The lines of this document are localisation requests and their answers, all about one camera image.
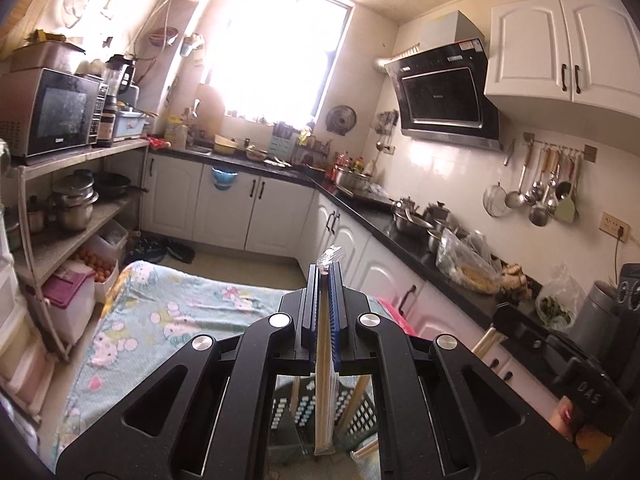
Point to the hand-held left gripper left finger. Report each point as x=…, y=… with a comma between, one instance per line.
x=312, y=320

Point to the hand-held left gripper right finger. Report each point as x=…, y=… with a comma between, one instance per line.
x=336, y=320

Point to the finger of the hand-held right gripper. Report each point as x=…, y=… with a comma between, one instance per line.
x=520, y=325

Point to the green utensil holder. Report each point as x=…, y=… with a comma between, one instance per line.
x=362, y=417

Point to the person's right hand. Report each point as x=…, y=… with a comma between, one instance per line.
x=562, y=417

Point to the plastic bag of greens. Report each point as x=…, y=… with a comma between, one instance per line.
x=557, y=305

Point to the brown ginger root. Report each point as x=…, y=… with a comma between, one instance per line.
x=515, y=280

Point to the pink blanket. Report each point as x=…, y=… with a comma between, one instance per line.
x=397, y=317

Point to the clear plastic bag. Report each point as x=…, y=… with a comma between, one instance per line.
x=470, y=270

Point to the grey kitchen appliance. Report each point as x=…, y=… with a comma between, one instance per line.
x=595, y=315

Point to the black countertop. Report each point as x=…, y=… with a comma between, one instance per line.
x=380, y=220

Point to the large steel ladle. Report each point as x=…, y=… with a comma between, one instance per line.
x=539, y=216

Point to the pale green spatula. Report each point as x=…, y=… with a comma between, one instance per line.
x=567, y=210

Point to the small steel ladle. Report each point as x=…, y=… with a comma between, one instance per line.
x=514, y=199

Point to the steel lidded pot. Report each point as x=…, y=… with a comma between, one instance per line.
x=410, y=217

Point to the steel slotted spoon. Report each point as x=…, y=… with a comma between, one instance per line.
x=536, y=191

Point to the cartoon print tablecloth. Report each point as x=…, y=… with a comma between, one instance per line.
x=175, y=310

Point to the black spoon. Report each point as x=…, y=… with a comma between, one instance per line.
x=563, y=190

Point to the steel stockpot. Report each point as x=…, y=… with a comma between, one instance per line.
x=352, y=179

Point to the condiment bottles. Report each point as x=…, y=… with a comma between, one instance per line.
x=348, y=161

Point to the blue hanging basin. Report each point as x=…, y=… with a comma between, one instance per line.
x=224, y=179

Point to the pale green knife block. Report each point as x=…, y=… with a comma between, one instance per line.
x=283, y=142

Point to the yellow bowl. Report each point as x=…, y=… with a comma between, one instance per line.
x=226, y=146

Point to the box of eggs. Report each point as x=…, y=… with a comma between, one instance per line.
x=97, y=265

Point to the yellow oil bottle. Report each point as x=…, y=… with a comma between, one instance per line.
x=176, y=135

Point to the black frying pan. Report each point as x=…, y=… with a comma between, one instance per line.
x=117, y=185

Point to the beige rounded board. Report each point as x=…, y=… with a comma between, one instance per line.
x=210, y=105

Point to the black range hood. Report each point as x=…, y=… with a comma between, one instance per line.
x=440, y=95

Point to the pink lidded container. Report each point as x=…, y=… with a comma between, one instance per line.
x=67, y=300

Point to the metal shelf rack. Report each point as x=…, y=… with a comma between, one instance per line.
x=65, y=240

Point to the stacked steel pots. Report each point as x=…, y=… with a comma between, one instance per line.
x=75, y=205

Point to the grey dish tub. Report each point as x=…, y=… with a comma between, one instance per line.
x=130, y=126

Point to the window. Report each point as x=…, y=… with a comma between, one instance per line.
x=275, y=50

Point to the dark bottle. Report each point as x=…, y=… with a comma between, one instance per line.
x=106, y=130

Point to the plastic drawer unit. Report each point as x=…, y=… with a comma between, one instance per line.
x=25, y=340

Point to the black blender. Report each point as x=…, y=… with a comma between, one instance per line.
x=120, y=77

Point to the microwave oven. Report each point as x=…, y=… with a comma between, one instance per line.
x=55, y=112

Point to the cardboard box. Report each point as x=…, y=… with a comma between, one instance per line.
x=45, y=57

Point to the woven bamboo tray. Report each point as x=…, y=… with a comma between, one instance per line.
x=22, y=10

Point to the wall socket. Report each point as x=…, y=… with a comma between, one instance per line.
x=615, y=225

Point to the utensil hanging rail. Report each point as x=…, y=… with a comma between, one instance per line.
x=560, y=149

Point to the small wall fan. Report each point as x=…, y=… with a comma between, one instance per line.
x=341, y=120

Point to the white wall cabinet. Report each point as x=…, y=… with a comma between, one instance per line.
x=565, y=50

